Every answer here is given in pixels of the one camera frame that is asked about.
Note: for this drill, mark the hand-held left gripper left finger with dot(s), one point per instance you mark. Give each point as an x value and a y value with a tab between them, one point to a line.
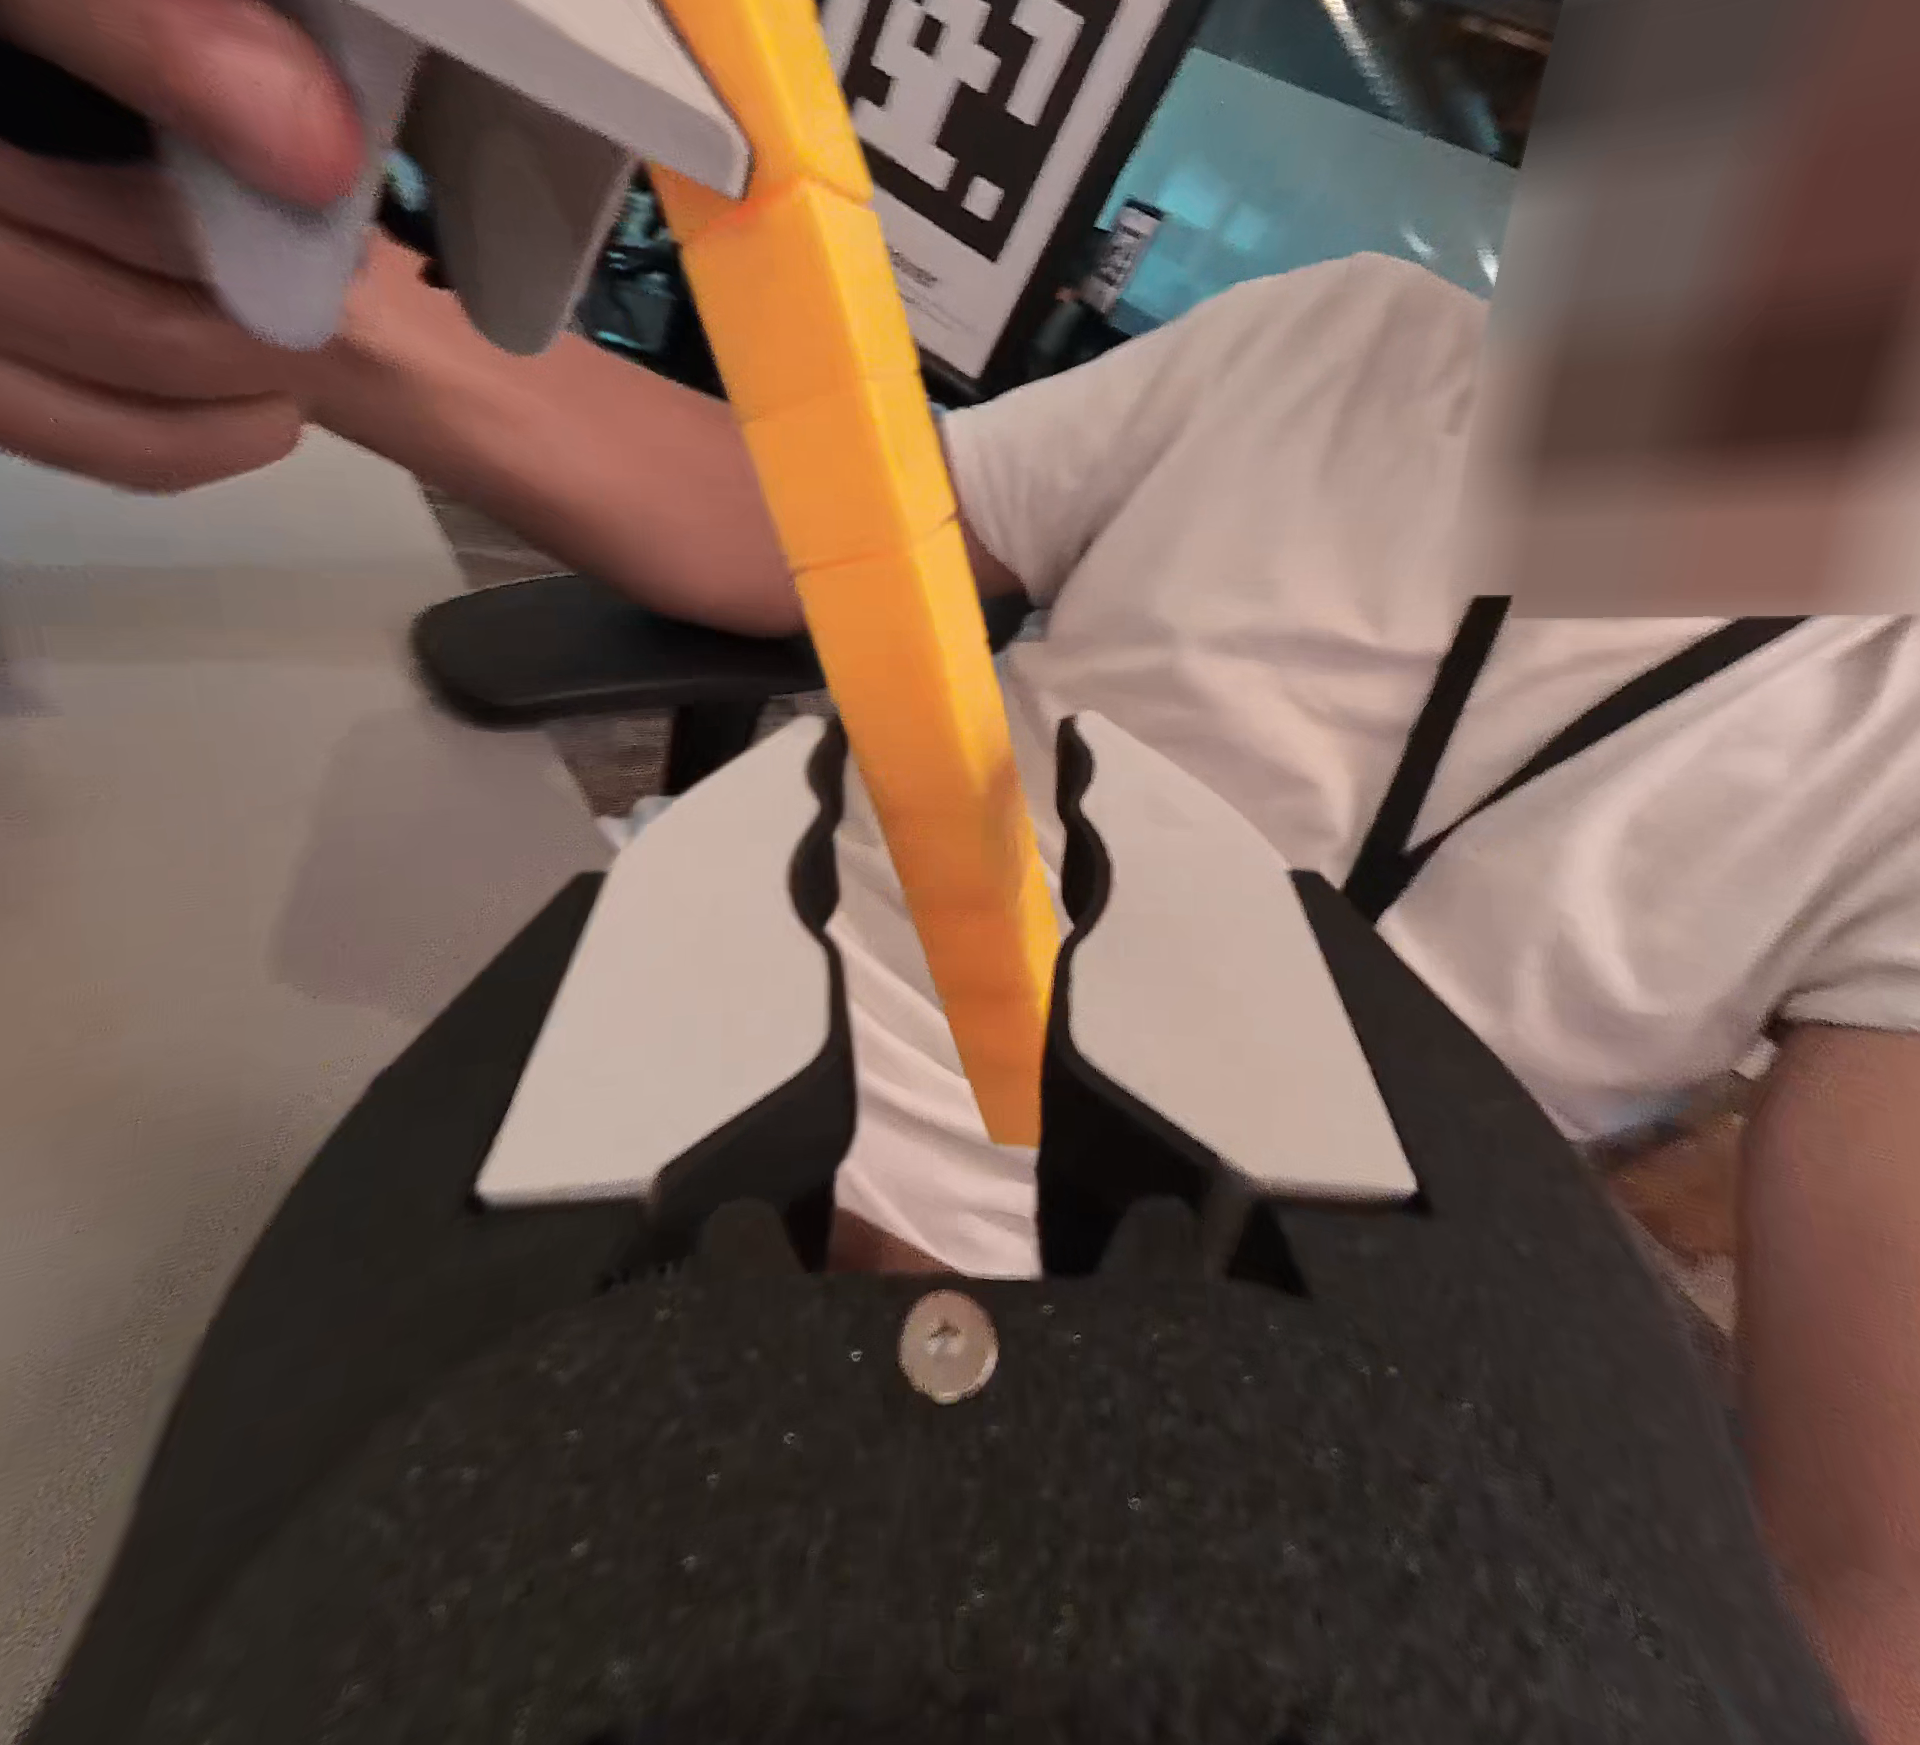
677	1009

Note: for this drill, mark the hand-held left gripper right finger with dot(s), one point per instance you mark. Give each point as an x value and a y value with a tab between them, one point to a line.
1215	1009

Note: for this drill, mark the long orange bar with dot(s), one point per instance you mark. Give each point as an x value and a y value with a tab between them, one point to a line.
842	424

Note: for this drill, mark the person's left forearm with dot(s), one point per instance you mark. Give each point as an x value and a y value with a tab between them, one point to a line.
1831	1326

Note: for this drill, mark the person's right forearm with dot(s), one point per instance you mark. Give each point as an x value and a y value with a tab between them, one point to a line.
600	454

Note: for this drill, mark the person's right hand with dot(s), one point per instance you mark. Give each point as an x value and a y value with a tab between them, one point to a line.
122	321

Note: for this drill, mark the black framed marker sign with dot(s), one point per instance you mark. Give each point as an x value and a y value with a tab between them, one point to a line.
989	51

